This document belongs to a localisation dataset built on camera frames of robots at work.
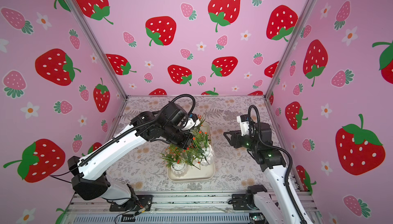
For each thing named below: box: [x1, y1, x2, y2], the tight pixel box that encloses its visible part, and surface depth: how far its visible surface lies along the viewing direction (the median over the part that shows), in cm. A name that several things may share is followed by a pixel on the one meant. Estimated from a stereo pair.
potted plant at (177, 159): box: [158, 144, 196, 178], surface depth 78 cm
